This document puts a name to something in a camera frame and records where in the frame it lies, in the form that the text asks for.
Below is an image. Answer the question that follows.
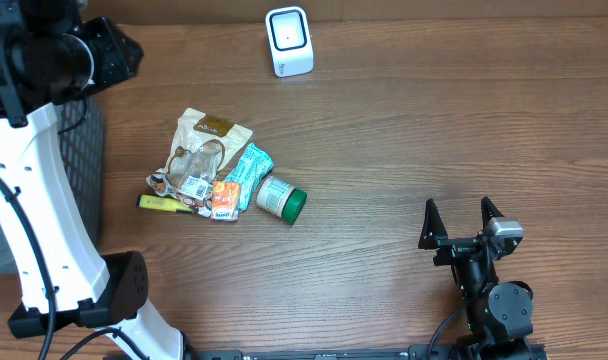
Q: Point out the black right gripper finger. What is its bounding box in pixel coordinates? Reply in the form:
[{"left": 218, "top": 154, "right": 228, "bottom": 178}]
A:
[
  {"left": 481, "top": 196, "right": 504, "bottom": 233},
  {"left": 418, "top": 198, "right": 448, "bottom": 250}
]

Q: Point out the beige Pantree snack bag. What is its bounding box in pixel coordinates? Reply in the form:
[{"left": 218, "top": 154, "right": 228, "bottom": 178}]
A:
[{"left": 146, "top": 108, "right": 253, "bottom": 217}]

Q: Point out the yellow and blue bar packet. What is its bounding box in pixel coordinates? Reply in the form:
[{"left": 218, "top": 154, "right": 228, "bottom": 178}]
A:
[{"left": 136, "top": 194, "right": 193, "bottom": 214}]

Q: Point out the green lid white jar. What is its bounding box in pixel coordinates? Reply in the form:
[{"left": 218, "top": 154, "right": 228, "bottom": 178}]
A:
[{"left": 256, "top": 176, "right": 308, "bottom": 225}]

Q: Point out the teal snack packet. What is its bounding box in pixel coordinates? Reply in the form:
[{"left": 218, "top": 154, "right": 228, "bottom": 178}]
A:
[{"left": 225, "top": 143, "right": 274, "bottom": 211}]

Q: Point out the orange snack packet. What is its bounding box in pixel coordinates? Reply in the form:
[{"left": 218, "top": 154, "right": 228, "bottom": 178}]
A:
[{"left": 211, "top": 181, "right": 241, "bottom": 222}]

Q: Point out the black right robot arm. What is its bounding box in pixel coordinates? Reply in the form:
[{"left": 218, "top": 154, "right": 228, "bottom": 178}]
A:
[{"left": 418, "top": 197, "right": 538, "bottom": 359}]

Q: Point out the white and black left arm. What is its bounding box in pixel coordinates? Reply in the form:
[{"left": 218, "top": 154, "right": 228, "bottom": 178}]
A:
[{"left": 0, "top": 1, "right": 195, "bottom": 359}]

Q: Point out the white barcode scanner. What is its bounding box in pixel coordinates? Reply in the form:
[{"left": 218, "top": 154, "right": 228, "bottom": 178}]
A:
[{"left": 265, "top": 6, "right": 314, "bottom": 78}]

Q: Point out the dark grey plastic basket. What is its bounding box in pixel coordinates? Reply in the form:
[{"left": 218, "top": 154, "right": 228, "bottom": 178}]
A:
[{"left": 0, "top": 98, "right": 105, "bottom": 274}]

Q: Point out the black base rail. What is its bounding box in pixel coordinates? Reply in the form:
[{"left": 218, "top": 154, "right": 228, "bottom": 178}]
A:
[{"left": 193, "top": 343, "right": 548, "bottom": 360}]

